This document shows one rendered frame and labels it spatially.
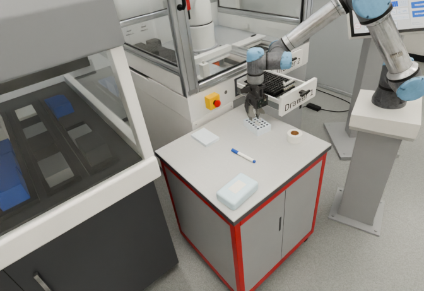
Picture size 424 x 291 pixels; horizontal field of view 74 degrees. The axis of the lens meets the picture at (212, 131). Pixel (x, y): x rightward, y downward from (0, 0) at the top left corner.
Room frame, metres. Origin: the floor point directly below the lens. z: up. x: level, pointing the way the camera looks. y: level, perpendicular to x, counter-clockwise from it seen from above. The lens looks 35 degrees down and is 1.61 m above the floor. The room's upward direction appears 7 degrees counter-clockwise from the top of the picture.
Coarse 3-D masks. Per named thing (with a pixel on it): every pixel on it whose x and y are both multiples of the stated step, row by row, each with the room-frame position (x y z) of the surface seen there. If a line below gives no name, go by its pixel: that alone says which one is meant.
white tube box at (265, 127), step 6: (246, 120) 1.24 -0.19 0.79; (258, 120) 1.22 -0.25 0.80; (264, 120) 1.20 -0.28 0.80; (246, 126) 1.21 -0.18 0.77; (252, 126) 1.16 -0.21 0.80; (258, 126) 1.16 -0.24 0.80; (264, 126) 1.16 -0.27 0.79; (270, 126) 1.16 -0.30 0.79; (252, 132) 1.16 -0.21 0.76; (258, 132) 1.13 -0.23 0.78; (264, 132) 1.14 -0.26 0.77
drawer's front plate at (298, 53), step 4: (292, 52) 1.75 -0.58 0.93; (296, 52) 1.75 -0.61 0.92; (300, 52) 1.78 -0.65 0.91; (292, 56) 1.73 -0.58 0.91; (296, 56) 1.75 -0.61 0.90; (300, 56) 1.78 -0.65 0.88; (296, 60) 1.75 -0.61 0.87; (300, 60) 1.78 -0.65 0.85; (296, 64) 1.76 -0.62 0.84; (300, 64) 1.78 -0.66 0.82; (292, 68) 1.73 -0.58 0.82; (276, 72) 1.64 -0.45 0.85; (280, 72) 1.66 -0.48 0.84; (284, 72) 1.69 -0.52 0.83
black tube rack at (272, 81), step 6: (264, 72) 1.57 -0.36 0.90; (264, 78) 1.49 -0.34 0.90; (270, 78) 1.47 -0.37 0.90; (276, 78) 1.46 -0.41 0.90; (282, 78) 1.45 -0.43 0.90; (264, 84) 1.41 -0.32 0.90; (270, 84) 1.41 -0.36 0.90; (276, 84) 1.39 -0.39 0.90; (282, 84) 1.38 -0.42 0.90; (264, 90) 1.39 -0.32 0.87; (270, 90) 1.33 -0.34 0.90; (282, 90) 1.36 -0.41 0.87; (288, 90) 1.37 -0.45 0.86; (276, 96) 1.31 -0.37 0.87
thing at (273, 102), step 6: (270, 72) 1.58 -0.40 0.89; (246, 78) 1.53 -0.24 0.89; (288, 78) 1.47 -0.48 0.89; (294, 78) 1.44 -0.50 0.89; (240, 84) 1.46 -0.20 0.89; (246, 84) 1.53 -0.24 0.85; (294, 84) 1.43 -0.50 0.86; (300, 84) 1.40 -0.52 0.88; (270, 96) 1.28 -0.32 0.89; (270, 102) 1.26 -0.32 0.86; (276, 102) 1.23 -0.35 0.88; (276, 108) 1.23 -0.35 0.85
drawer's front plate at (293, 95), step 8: (312, 80) 1.33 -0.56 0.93; (296, 88) 1.26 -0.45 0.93; (304, 88) 1.29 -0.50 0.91; (312, 88) 1.33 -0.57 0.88; (288, 96) 1.21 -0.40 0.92; (296, 96) 1.25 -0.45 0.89; (312, 96) 1.33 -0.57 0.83; (280, 104) 1.19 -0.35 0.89; (296, 104) 1.25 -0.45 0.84; (280, 112) 1.19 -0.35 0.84
